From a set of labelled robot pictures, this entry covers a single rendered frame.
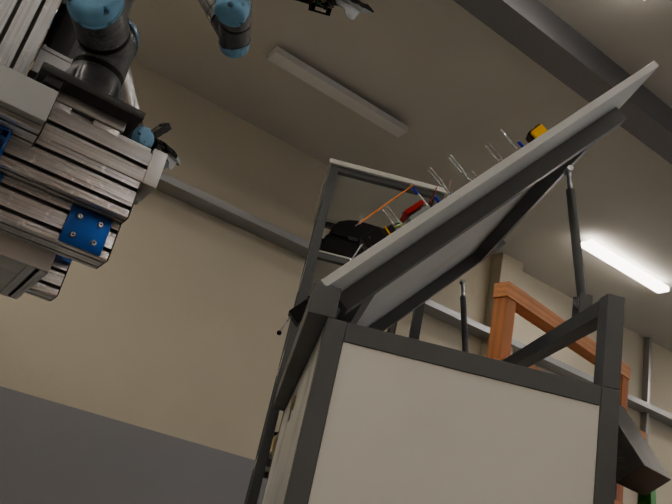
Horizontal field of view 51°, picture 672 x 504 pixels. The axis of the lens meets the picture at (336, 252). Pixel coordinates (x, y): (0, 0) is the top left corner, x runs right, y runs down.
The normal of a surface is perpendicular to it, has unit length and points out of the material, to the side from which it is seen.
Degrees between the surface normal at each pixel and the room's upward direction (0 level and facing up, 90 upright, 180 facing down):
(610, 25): 180
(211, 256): 90
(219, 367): 90
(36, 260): 90
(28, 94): 90
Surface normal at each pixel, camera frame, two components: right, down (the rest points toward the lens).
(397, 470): 0.14, -0.36
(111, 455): 0.55, -0.22
